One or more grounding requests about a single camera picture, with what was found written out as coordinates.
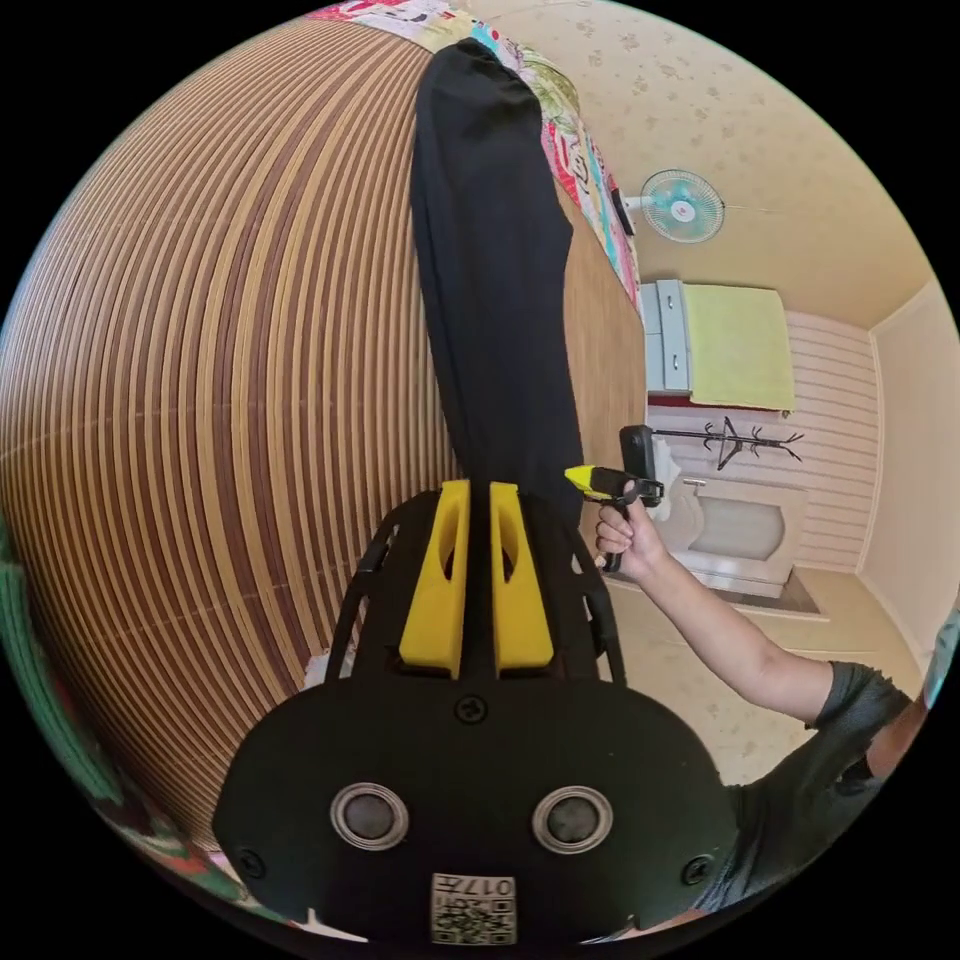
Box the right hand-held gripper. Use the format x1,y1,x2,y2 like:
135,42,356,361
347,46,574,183
563,464,667,576

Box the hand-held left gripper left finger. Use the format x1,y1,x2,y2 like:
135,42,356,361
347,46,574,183
398,479,472,681

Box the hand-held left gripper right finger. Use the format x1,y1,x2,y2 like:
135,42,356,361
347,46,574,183
489,482,556,673

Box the black pants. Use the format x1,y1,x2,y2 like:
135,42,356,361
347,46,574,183
410,37,587,535

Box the person's right forearm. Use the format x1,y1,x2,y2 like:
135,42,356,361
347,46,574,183
643,556,838,727

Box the person's right hand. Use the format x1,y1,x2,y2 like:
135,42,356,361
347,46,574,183
593,500,674,584

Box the black coat rack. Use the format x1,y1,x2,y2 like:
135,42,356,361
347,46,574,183
650,416,808,474

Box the grey cupboard with yellow cloth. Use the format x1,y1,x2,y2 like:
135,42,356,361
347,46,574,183
639,278,798,416

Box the person's body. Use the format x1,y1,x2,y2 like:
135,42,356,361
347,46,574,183
693,599,960,925

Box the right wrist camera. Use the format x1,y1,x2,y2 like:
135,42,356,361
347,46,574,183
620,424,664,482

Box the wall fan with teal blades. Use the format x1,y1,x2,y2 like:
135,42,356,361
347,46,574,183
611,168,727,244

